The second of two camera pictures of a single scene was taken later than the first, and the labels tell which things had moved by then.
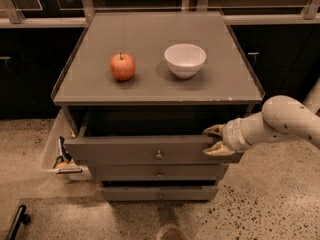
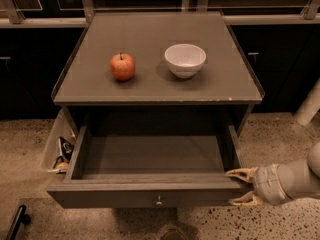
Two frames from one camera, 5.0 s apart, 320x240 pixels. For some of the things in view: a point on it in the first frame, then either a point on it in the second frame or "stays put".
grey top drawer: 162,135 to 150,166
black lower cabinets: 284,60 stays put
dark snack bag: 65,154 stays put
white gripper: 232,136 to 267,184
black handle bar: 19,218 stays put
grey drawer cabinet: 138,92 stays put
